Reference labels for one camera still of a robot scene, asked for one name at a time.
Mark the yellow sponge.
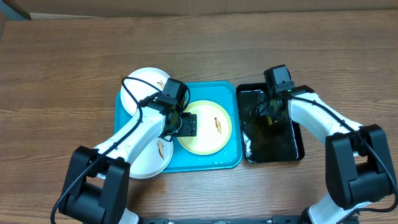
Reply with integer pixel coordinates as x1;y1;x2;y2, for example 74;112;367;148
266;100;284;124

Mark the brown food smear lower plate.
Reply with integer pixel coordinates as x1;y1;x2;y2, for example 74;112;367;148
157;141;164;159

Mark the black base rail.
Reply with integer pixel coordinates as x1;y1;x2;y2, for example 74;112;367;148
138;215;307;224

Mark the white plate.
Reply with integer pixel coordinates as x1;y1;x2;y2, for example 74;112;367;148
120;67;170;116
129;138;174;179

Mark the yellow-rimmed plate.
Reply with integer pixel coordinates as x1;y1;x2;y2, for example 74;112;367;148
177;100;232;156

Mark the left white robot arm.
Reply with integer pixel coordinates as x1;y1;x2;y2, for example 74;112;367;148
50;100;197;223

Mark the black water tray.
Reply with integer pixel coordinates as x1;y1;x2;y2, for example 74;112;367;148
236;83;305;164

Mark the brown food smear on yellow plate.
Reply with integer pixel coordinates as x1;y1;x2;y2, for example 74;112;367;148
214;117;222;133

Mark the white plate lower left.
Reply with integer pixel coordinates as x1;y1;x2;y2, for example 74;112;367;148
129;138;174;179

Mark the teal plastic tray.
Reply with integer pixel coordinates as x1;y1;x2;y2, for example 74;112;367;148
114;81;243;174

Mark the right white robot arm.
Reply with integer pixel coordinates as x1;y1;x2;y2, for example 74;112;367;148
255;85;397;223

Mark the white plate upper left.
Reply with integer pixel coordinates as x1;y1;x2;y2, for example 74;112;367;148
120;67;170;116

